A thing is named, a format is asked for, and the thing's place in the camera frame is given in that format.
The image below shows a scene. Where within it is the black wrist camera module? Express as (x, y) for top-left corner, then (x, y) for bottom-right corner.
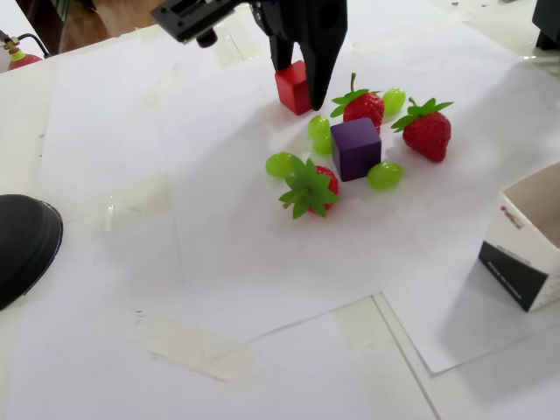
(150, 0), (240, 48)

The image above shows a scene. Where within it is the black round object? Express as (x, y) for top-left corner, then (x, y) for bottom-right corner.
(0, 193), (65, 312)

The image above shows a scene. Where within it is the beige masking tape strip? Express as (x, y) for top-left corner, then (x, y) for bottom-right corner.
(209, 21), (266, 69)
(137, 317), (257, 389)
(330, 293), (441, 420)
(65, 172), (174, 235)

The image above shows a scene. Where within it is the red plastic strawberry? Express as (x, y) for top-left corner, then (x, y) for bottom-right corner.
(330, 73), (386, 135)
(278, 156), (340, 221)
(390, 96), (455, 164)

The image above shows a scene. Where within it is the red wooden cube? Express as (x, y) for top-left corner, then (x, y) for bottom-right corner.
(274, 59), (313, 116)

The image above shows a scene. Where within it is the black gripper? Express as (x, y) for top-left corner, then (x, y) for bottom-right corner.
(251, 0), (349, 112)

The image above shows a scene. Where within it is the open black white cardboard box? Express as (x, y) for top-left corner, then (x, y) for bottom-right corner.
(477, 162), (560, 313)

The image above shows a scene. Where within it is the red fire extinguisher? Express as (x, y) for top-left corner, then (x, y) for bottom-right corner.
(0, 29), (53, 74)

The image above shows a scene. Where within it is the dark brown wooden furniture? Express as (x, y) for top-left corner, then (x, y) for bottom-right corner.
(16, 0), (110, 56)

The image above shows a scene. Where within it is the purple wooden cube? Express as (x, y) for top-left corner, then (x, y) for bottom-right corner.
(330, 116), (383, 183)

